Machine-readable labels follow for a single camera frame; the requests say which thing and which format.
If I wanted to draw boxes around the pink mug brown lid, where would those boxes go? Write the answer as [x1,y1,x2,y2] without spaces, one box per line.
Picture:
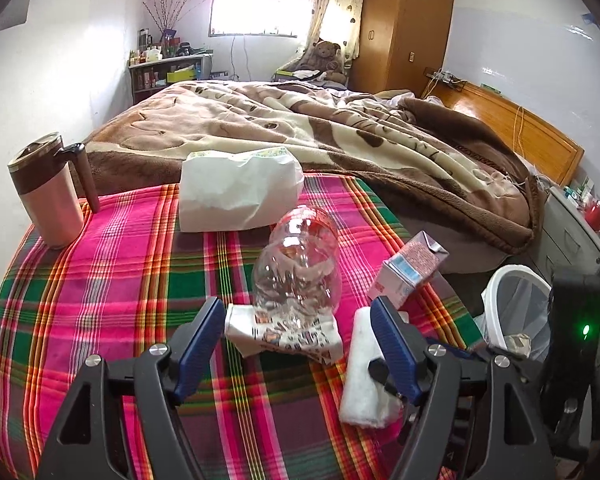
[7,132,102,250]

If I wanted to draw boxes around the white tissue pack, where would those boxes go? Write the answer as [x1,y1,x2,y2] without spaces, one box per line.
[179,146,305,233]

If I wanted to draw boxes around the wooden wardrobe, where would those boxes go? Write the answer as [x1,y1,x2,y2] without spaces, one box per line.
[349,0,457,96]

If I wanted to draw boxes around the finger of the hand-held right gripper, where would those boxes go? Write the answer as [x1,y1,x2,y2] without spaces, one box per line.
[368,358,409,401]
[426,343,487,361]

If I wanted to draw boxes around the white cable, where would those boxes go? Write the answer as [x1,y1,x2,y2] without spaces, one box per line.
[514,104,531,166]

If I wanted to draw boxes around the strawberry milk carton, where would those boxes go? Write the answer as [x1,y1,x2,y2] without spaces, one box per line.
[367,230,450,308]

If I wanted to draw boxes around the wooden headboard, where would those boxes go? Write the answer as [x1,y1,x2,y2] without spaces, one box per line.
[422,77,586,186]

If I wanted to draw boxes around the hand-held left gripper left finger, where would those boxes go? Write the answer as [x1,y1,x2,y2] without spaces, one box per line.
[37,296,227,480]

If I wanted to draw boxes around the grey nightstand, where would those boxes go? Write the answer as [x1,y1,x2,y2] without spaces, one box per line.
[535,185,600,291]

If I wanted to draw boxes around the clear plastic bottle red label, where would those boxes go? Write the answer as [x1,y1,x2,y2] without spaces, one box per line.
[252,205,343,333]

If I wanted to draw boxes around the window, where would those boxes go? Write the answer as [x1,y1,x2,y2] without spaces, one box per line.
[210,0,313,38]

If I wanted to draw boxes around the shelf with bottles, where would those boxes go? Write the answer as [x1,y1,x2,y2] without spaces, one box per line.
[128,52,216,106]

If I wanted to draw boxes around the plaid pink green blanket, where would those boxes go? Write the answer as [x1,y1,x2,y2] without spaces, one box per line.
[0,175,486,480]

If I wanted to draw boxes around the dry branches in vase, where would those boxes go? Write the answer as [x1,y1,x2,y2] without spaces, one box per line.
[142,0,193,33]

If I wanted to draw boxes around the white trash bin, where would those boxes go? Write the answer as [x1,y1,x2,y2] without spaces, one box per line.
[480,265,553,361]

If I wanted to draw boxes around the brown beige patterned blanket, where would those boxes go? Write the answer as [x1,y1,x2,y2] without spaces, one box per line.
[82,80,546,256]

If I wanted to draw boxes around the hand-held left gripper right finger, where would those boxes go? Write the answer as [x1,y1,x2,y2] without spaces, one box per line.
[370,296,556,480]

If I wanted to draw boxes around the power strip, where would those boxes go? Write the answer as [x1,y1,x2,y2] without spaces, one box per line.
[422,67,466,86]

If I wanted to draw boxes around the printed wrapper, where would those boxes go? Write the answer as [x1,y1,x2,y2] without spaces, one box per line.
[224,304,345,365]

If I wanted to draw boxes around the brown teddy bear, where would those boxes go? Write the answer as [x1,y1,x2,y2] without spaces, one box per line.
[300,40,348,83]

